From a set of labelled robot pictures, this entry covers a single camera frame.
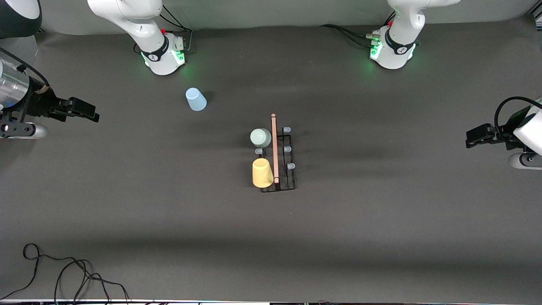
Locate black wire cup holder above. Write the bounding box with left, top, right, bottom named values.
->
left=254, top=113, right=296, bottom=193

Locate pale green plastic cup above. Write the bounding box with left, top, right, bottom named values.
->
left=250, top=128, right=272, bottom=149

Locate light blue plastic cup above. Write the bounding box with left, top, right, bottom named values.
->
left=185, top=88, right=207, bottom=112

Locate yellow plastic cup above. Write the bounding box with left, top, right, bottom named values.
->
left=252, top=158, right=274, bottom=189

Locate black loose cable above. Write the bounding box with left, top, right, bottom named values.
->
left=0, top=243, right=91, bottom=299
left=54, top=259, right=130, bottom=305

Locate black left arm base cable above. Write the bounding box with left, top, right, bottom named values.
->
left=320, top=24, right=378, bottom=47

